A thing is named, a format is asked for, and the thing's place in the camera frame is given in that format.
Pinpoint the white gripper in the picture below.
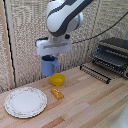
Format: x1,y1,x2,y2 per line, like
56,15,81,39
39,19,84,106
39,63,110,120
35,34,73,57

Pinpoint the blue cup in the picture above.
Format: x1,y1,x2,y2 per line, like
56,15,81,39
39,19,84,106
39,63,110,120
41,54,61,77

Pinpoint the yellow bowl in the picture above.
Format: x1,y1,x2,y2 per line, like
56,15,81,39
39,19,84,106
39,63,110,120
49,73,67,87

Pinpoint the yellow rectangular block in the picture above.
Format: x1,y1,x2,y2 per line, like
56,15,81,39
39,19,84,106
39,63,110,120
50,87,65,100

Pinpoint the black toaster oven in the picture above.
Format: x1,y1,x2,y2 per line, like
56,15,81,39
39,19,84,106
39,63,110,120
92,36,128,80

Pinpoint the white patterned plate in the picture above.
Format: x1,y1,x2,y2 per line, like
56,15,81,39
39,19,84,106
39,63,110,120
3,86,49,119

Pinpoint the wooden post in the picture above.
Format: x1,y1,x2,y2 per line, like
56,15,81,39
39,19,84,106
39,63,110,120
0,0,17,89

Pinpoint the black cable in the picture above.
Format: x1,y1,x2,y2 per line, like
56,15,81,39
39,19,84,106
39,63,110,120
71,10,128,45

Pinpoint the black wire rack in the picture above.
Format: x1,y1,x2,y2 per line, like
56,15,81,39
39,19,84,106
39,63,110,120
79,63,112,85

